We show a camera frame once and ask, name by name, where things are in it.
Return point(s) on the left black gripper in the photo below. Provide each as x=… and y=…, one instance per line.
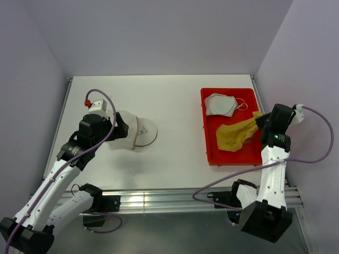
x=120, y=130

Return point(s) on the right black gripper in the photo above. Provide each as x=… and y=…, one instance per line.
x=260, y=119

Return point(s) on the yellow bra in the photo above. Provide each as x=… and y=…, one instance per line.
x=232, y=137

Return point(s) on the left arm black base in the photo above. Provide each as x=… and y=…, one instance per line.
x=108, y=204

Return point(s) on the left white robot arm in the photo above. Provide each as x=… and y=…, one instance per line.
x=34, y=227

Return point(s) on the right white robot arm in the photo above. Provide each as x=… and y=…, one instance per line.
x=262, y=211

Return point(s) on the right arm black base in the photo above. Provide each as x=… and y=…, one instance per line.
x=227, y=198

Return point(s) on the white folded bra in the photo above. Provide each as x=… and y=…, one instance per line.
x=223, y=105

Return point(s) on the red plastic tray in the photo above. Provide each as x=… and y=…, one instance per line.
x=250, y=153

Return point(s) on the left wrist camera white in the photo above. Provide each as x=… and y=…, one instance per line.
x=96, y=107

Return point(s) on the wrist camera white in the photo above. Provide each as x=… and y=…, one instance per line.
x=298, y=116
x=96, y=107

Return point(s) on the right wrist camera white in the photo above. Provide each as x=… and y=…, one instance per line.
x=298, y=116

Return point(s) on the aluminium rail frame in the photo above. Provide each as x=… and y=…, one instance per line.
x=161, y=177

